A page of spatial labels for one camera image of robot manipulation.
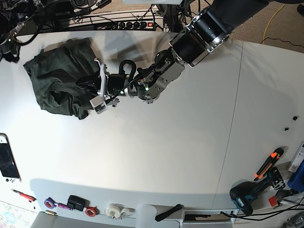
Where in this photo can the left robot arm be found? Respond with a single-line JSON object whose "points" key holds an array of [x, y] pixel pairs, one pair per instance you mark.
{"points": [[207, 31]]}

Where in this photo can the white paper roll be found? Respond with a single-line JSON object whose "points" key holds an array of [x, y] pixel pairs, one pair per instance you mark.
{"points": [[145, 216]]}

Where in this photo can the black power strip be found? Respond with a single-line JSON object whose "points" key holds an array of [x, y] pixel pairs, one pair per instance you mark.
{"points": [[136, 25]]}

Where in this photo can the dark green t-shirt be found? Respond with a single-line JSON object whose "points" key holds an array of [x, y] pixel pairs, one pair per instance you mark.
{"points": [[54, 73]]}

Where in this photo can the blue box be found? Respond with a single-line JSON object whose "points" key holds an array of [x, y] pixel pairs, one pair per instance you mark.
{"points": [[296, 181]]}

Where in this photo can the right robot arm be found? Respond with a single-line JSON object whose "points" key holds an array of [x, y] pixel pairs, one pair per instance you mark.
{"points": [[13, 16]]}

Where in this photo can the orange black utility knife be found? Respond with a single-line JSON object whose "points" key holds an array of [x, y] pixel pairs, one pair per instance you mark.
{"points": [[269, 162]]}

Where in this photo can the black action camera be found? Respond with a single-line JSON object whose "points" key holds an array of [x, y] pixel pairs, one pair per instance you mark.
{"points": [[76, 203]]}

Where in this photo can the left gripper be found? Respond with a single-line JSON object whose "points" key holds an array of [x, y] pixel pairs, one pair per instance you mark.
{"points": [[111, 85]]}

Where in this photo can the white handheld game console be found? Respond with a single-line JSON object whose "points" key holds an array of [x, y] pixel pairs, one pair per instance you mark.
{"points": [[8, 166]]}

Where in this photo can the clear tape dispenser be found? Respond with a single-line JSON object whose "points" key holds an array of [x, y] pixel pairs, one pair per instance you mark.
{"points": [[118, 211]]}

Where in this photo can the red screwdriver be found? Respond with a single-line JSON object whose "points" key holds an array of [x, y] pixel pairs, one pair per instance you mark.
{"points": [[28, 197]]}

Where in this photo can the red tape roll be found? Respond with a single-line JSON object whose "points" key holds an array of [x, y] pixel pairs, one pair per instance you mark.
{"points": [[91, 211]]}

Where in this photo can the purple tape roll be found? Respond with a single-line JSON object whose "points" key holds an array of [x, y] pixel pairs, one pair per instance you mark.
{"points": [[50, 203]]}

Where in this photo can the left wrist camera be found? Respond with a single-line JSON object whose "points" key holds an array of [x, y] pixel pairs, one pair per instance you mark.
{"points": [[98, 104]]}

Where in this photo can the teal black power drill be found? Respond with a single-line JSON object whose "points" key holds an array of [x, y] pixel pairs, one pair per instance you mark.
{"points": [[245, 193]]}

